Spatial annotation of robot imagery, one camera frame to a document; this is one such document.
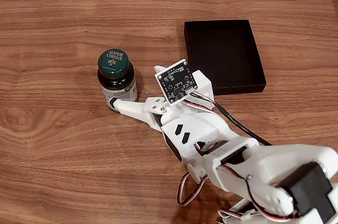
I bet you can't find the green-capped dark pill bottle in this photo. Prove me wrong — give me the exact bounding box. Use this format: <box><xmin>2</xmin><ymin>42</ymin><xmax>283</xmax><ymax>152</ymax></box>
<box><xmin>97</xmin><ymin>49</ymin><xmax>138</xmax><ymax>114</ymax></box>

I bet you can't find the shallow black box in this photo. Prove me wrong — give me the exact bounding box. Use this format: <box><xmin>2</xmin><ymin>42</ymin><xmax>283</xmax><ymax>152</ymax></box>
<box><xmin>184</xmin><ymin>19</ymin><xmax>267</xmax><ymax>96</ymax></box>

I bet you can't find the camera board on white mount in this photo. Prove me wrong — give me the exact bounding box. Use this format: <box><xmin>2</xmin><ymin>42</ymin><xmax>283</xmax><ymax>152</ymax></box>
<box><xmin>155</xmin><ymin>59</ymin><xmax>214</xmax><ymax>110</ymax></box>

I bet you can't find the looped red white black wire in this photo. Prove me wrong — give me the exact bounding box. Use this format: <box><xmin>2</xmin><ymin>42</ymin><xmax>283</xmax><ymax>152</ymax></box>
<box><xmin>176</xmin><ymin>172</ymin><xmax>210</xmax><ymax>206</ymax></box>

